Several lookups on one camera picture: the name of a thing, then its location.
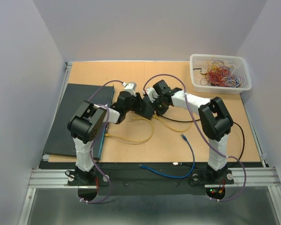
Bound small black network switch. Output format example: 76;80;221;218
135;100;155;120

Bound black cable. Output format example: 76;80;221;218
161;116;246;162

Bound blue ethernet cable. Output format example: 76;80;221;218
138;134;195;180

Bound large rack network switch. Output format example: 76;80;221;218
43;83;115;162

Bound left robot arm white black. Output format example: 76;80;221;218
67;91;146;185

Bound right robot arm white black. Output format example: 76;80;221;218
144;80;234;183

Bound white plastic basket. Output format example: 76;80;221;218
190;54;252;95

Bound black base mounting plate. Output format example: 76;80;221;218
67;161;235;196

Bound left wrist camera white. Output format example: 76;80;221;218
122;82;137;96

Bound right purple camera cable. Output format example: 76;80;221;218
143;74;246;203

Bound purple camera cable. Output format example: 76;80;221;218
143;74;246;203
79;80;127;204

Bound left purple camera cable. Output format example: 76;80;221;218
79;80;127;204

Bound tangled coloured wires bundle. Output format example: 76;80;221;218
193;56;244;89

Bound aluminium frame rail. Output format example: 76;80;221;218
18;62;281;225

